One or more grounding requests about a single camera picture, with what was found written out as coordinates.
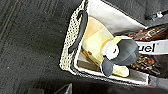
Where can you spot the dark brown printed snack bag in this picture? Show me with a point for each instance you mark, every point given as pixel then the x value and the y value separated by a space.
pixel 150 35

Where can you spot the black office chair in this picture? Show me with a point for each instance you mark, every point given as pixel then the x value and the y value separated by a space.
pixel 156 15

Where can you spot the grey white penguin plush toy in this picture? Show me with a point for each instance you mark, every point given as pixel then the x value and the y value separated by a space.
pixel 123 53

